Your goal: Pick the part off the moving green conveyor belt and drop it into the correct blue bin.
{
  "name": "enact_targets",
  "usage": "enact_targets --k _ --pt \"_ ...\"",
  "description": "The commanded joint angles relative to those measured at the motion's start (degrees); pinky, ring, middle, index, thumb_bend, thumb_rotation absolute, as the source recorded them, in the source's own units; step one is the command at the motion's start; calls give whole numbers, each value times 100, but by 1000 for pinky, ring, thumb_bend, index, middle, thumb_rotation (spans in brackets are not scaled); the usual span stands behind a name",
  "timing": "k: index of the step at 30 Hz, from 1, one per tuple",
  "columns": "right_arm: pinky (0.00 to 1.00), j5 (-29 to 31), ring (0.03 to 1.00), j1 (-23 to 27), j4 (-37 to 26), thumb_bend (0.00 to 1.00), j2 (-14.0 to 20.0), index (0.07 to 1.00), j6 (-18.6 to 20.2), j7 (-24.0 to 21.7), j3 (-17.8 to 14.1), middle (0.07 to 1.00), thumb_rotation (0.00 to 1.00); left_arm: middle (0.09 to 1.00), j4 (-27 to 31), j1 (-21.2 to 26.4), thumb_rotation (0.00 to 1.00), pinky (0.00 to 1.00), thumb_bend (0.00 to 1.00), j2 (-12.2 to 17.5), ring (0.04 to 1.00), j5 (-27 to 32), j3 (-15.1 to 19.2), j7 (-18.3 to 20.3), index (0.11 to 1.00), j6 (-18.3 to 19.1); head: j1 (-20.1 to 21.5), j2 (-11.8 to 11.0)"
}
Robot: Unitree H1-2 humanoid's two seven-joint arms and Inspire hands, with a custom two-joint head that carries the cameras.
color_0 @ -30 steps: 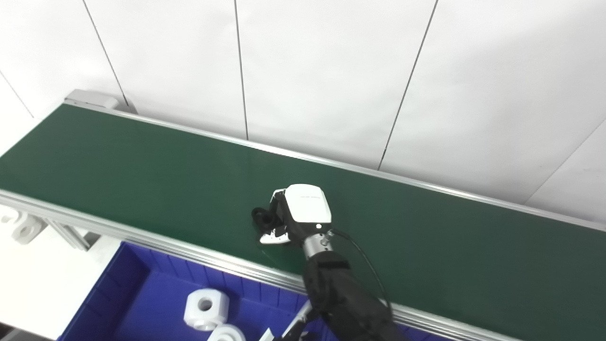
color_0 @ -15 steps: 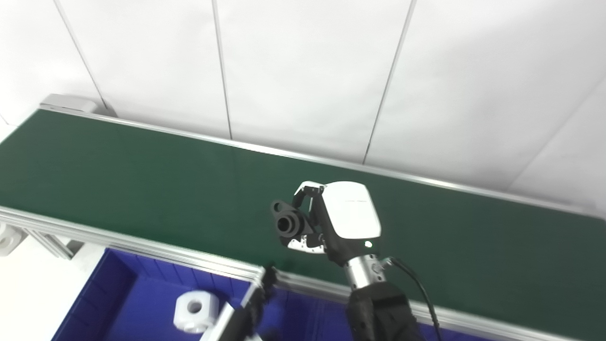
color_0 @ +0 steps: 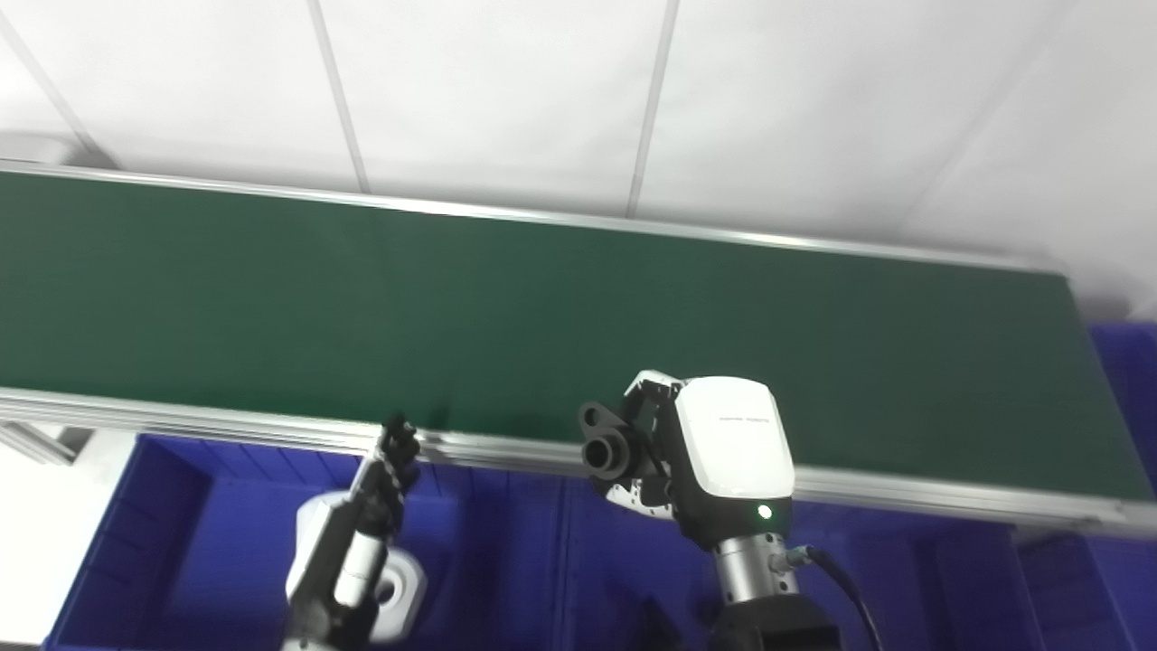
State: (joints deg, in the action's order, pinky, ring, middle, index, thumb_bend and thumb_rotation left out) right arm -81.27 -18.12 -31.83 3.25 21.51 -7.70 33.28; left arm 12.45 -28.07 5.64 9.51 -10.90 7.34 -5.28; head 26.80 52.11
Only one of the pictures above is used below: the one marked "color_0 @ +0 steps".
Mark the aluminium conveyor leg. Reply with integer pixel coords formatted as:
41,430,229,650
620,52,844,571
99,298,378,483
0,423,91,467

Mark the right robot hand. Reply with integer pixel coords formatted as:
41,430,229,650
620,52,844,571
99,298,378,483
607,369,796,552

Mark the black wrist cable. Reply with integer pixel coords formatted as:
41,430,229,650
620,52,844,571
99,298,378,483
785,545,883,651

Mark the green conveyor belt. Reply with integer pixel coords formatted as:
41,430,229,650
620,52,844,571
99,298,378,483
0,161,1157,541
0,172,1153,503

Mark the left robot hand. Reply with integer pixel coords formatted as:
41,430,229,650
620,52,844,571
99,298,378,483
285,418,421,651

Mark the blue plastic bin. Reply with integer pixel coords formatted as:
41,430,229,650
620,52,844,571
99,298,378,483
1012,321,1157,651
45,432,566,651
551,470,1024,651

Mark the white hexagonal part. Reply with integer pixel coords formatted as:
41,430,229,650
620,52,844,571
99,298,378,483
371,552,428,643

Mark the black flanged machined part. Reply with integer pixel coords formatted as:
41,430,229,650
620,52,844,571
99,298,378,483
578,402,654,480

